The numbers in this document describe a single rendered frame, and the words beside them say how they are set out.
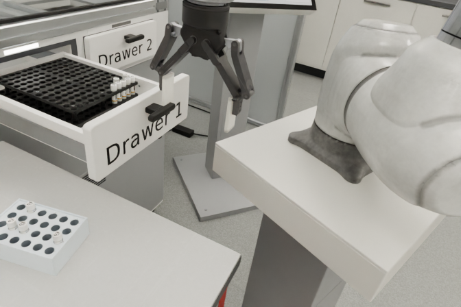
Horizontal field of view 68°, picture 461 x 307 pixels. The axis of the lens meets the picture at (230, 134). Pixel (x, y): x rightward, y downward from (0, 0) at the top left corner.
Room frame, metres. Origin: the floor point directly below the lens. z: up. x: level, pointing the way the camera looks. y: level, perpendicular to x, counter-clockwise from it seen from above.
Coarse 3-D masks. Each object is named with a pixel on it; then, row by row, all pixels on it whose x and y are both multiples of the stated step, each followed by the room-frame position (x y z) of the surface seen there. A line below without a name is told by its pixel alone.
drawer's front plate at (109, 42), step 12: (144, 24) 1.06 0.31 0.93; (96, 36) 0.87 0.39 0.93; (108, 36) 0.91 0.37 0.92; (120, 36) 0.95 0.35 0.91; (96, 48) 0.87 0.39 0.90; (108, 48) 0.91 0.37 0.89; (120, 48) 0.95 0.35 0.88; (132, 48) 1.00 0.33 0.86; (144, 48) 1.05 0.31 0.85; (96, 60) 0.86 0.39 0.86; (108, 60) 0.91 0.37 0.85; (132, 60) 1.00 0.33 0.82
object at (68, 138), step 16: (32, 64) 0.72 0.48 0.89; (96, 64) 0.76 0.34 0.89; (144, 80) 0.71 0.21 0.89; (0, 96) 0.55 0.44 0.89; (0, 112) 0.54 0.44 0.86; (16, 112) 0.53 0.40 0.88; (32, 112) 0.51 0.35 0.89; (16, 128) 0.53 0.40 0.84; (32, 128) 0.51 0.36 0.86; (48, 128) 0.50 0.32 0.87; (64, 128) 0.48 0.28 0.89; (80, 128) 0.48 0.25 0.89; (48, 144) 0.50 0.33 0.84; (64, 144) 0.48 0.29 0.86; (80, 144) 0.47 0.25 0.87
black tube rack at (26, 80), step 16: (48, 64) 0.71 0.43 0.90; (64, 64) 0.72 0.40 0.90; (80, 64) 0.74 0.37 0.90; (0, 80) 0.60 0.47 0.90; (16, 80) 0.61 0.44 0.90; (32, 80) 0.62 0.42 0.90; (48, 80) 0.64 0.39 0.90; (64, 80) 0.64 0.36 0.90; (80, 80) 0.65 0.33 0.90; (96, 80) 0.66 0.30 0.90; (112, 80) 0.68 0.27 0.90; (16, 96) 0.60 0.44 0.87; (32, 96) 0.56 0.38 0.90; (48, 96) 0.57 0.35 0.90; (64, 96) 0.58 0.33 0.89; (80, 96) 0.58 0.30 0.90; (48, 112) 0.55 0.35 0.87; (64, 112) 0.56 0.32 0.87; (80, 112) 0.57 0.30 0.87; (96, 112) 0.58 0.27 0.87
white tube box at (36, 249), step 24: (0, 216) 0.36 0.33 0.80; (24, 216) 0.37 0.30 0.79; (48, 216) 0.37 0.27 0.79; (72, 216) 0.38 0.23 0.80; (0, 240) 0.31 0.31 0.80; (24, 240) 0.32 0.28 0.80; (48, 240) 0.33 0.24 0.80; (72, 240) 0.34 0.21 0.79; (24, 264) 0.30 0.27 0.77; (48, 264) 0.29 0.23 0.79
